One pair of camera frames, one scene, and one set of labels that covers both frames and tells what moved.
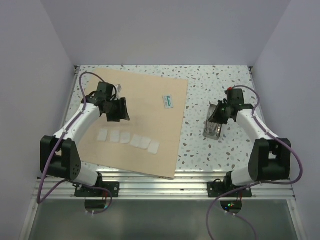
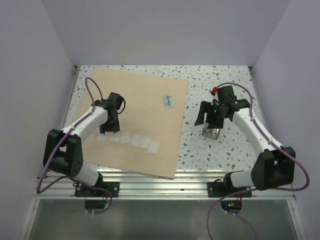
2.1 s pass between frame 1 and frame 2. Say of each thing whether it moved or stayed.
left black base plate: stayed
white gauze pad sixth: stayed
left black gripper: moved
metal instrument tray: stayed
